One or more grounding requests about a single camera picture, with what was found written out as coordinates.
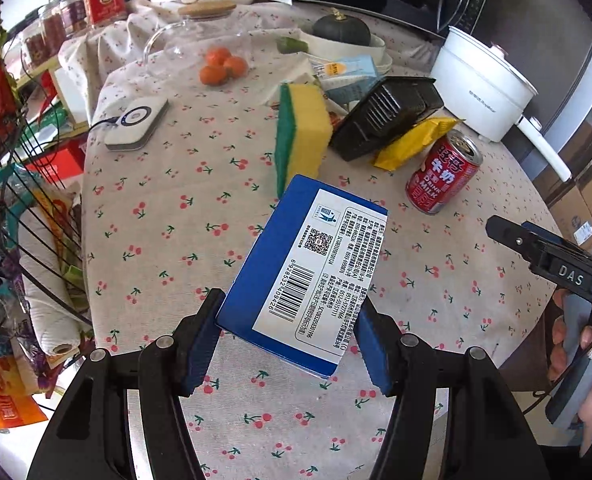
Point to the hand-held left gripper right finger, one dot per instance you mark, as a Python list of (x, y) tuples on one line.
[(373, 350)]

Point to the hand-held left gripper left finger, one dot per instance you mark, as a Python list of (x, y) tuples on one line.
[(201, 340)]

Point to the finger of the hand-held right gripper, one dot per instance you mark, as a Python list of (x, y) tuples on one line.
[(508, 235)]

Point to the blue cardboard box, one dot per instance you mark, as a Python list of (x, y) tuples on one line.
[(276, 260)]

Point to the light blue milk carton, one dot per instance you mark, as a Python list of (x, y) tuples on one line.
[(351, 72)]

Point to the yellow green sponge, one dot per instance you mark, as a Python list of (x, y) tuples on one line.
[(303, 125)]

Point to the red drink can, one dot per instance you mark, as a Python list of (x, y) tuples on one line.
[(438, 180)]

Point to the cherry print tablecloth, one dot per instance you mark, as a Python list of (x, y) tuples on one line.
[(176, 210)]

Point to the yellow snack packet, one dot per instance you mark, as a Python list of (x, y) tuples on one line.
[(406, 147)]

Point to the white electric pot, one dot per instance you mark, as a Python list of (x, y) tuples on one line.
[(476, 90)]

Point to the paper towel roll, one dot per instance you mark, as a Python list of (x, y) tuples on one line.
[(48, 285)]

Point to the black plastic tray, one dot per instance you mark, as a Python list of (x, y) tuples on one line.
[(381, 115)]

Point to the orange plastic packet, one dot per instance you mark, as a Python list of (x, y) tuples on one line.
[(6, 400)]

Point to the grey refrigerator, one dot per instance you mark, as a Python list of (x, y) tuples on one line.
[(551, 20)]

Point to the red carton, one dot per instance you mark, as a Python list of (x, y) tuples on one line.
[(58, 165)]

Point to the white charging device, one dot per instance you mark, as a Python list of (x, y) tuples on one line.
[(136, 122)]

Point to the stacked white bowls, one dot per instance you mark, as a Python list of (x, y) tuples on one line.
[(346, 50)]

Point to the dark green squash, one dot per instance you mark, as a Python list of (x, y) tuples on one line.
[(341, 27)]

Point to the green cucumber piece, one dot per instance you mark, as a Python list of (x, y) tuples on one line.
[(292, 45)]

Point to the glass pitcher with wooden lid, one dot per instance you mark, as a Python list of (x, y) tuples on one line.
[(201, 30)]

